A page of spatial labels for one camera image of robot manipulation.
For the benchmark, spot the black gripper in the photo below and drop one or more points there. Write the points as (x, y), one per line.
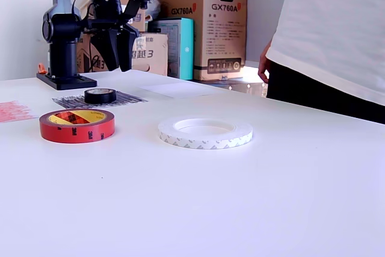
(105, 25)

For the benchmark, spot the small black tape roll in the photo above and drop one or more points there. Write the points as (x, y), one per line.
(100, 97)

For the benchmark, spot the red 3M tape roll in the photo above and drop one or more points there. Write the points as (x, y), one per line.
(75, 133)

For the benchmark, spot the wide white tape roll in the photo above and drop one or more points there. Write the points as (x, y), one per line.
(204, 144)

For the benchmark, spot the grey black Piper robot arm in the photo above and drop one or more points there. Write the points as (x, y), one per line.
(61, 55)

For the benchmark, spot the person's right hand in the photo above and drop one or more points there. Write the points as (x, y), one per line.
(263, 64)

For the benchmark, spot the brown carton with blue print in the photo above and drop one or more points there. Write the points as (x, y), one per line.
(150, 58)

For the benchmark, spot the white plastic bag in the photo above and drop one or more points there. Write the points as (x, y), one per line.
(153, 13)

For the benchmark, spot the black scribbled paper sheet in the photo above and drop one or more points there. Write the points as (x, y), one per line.
(132, 99)

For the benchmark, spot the teal product box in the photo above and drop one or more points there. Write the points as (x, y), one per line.
(186, 46)

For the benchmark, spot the blank white paper sheet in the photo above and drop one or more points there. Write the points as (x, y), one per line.
(180, 90)

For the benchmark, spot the orange clamp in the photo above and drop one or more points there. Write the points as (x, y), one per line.
(42, 69)

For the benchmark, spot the tall GX760A cardboard carton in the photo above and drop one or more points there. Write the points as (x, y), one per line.
(216, 28)

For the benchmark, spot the red scribbled paper sheet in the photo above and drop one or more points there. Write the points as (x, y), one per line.
(15, 112)

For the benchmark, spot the person in white shirt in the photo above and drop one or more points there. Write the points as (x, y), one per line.
(331, 28)

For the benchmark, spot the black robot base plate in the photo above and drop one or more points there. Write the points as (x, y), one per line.
(66, 82)

